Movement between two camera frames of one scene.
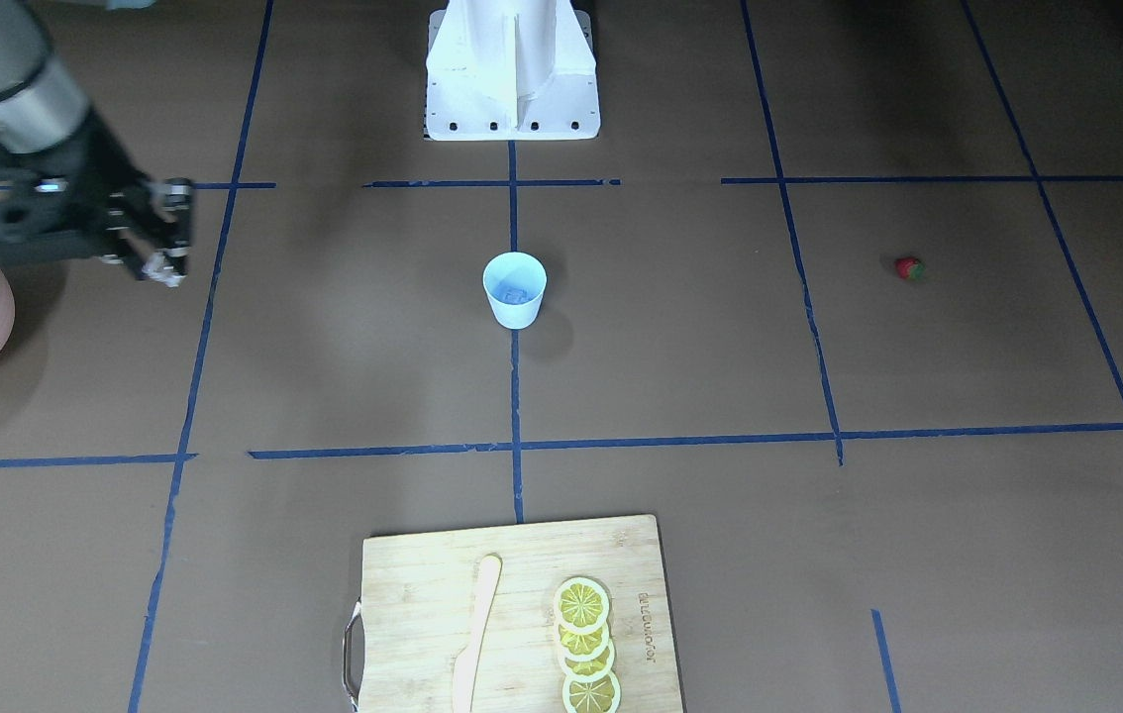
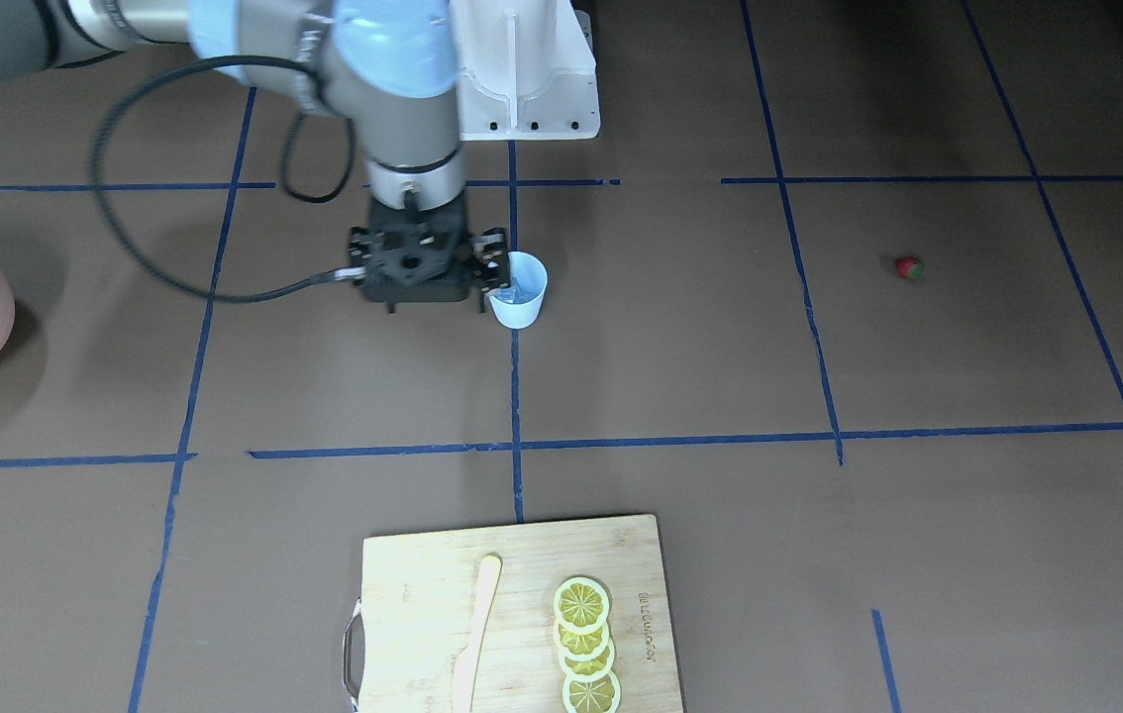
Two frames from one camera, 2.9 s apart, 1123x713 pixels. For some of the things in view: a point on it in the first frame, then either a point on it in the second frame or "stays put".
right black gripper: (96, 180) -> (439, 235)
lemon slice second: (582, 646) stays put
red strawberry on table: (910, 267) stays put
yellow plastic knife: (465, 662) stays put
